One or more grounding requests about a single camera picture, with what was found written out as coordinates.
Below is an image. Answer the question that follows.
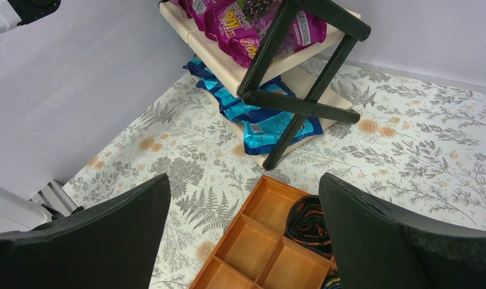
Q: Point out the cream three-tier shelf rack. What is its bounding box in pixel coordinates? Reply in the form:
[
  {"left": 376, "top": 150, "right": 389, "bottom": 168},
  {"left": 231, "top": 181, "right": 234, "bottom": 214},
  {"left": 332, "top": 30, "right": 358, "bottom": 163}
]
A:
[{"left": 159, "top": 1, "right": 371, "bottom": 170}]

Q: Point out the purple candy bag on shelf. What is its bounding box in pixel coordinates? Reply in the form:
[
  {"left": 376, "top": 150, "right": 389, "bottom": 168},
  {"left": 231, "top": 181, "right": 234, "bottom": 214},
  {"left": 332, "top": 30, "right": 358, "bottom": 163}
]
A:
[{"left": 205, "top": 0, "right": 328, "bottom": 69}]

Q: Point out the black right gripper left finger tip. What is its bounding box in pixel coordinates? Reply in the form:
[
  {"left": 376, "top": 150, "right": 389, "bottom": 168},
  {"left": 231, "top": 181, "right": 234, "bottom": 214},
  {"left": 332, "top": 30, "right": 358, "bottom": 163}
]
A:
[{"left": 0, "top": 173, "right": 171, "bottom": 288}]

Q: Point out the black orange rolled sock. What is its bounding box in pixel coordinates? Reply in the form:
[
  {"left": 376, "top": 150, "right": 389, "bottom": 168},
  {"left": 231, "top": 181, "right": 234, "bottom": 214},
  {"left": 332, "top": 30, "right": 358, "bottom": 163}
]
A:
[{"left": 285, "top": 195, "right": 333, "bottom": 259}]

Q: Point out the floral patterned tablecloth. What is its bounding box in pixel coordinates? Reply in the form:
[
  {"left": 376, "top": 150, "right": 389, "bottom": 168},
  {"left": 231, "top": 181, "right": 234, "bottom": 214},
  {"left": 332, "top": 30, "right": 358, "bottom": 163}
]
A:
[{"left": 64, "top": 66, "right": 486, "bottom": 288}]

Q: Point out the blue candy bag corner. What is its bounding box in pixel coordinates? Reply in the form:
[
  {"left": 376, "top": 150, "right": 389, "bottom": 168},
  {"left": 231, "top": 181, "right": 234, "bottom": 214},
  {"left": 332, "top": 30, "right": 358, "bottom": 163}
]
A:
[{"left": 182, "top": 56, "right": 234, "bottom": 105}]

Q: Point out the blue candy bag on shelf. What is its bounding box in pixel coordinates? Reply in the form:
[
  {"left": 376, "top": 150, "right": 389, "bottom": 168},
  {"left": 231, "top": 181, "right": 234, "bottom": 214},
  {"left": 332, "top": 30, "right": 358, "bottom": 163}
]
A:
[{"left": 197, "top": 76, "right": 323, "bottom": 155}]

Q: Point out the orange wooden divider tray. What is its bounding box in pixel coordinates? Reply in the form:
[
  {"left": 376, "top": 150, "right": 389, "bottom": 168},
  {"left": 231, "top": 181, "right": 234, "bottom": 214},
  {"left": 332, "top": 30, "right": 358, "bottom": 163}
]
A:
[{"left": 190, "top": 175, "right": 337, "bottom": 288}]

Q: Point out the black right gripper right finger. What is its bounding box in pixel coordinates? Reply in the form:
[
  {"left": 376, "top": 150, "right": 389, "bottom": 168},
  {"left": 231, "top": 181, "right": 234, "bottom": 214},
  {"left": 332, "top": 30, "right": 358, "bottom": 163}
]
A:
[{"left": 319, "top": 173, "right": 486, "bottom": 288}]

